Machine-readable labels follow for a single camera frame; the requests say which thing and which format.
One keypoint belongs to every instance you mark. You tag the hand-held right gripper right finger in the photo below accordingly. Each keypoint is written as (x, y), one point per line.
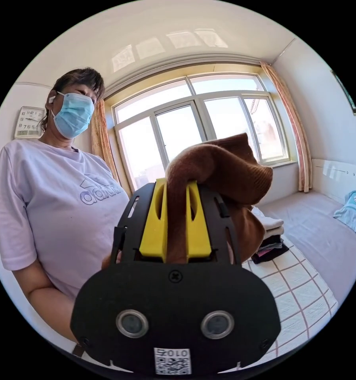
(199, 234)

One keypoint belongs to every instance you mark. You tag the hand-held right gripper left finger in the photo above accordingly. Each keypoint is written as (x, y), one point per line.
(154, 225)

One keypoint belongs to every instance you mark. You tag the brown sweater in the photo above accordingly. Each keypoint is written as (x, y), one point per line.
(225, 166)

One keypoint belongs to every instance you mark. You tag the person's right forearm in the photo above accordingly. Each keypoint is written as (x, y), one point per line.
(51, 305)

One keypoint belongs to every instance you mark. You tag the person's left hand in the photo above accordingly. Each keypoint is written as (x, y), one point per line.
(109, 260)

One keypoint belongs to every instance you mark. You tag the pile of clothes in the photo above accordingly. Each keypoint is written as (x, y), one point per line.
(272, 237)

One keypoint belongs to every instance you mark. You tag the pink patterned curtain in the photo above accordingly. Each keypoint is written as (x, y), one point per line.
(102, 142)
(295, 127)

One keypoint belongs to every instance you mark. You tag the person's body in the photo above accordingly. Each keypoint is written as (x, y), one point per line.
(56, 190)

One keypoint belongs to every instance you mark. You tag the bed with checked quilt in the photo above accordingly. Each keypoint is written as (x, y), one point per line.
(308, 237)

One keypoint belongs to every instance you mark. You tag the light blue printed pillow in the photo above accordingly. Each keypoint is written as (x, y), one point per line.
(354, 213)

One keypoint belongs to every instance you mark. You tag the window with white frame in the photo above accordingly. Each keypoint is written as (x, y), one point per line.
(177, 130)

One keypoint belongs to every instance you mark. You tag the white wall clock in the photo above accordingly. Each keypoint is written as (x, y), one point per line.
(30, 121)

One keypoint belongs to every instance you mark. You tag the framed wall picture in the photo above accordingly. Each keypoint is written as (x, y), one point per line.
(345, 92)

